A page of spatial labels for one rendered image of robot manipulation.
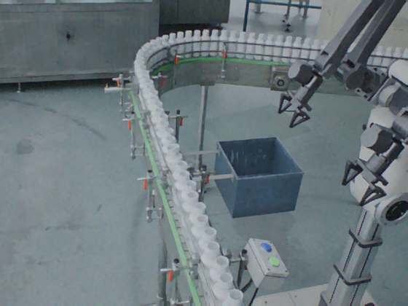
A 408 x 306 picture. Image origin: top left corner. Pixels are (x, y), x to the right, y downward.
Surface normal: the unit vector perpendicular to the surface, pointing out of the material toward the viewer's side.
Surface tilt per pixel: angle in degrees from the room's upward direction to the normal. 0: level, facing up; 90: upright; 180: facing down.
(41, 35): 90
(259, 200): 90
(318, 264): 0
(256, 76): 90
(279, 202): 90
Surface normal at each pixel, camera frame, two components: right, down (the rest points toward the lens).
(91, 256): 0.07, -0.84
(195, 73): 0.38, 0.52
